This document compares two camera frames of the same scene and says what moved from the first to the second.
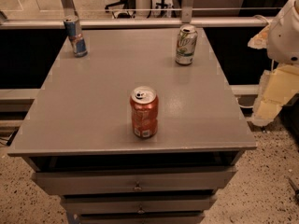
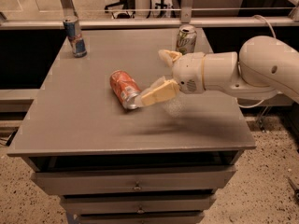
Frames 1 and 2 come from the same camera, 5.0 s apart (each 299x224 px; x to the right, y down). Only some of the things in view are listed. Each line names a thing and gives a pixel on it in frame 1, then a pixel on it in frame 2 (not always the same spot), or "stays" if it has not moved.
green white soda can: (186, 44) stays
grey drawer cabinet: (76, 130) stays
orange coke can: (144, 103) -> (125, 89)
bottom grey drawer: (175, 217) stays
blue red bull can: (73, 26) stays
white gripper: (285, 37) -> (188, 72)
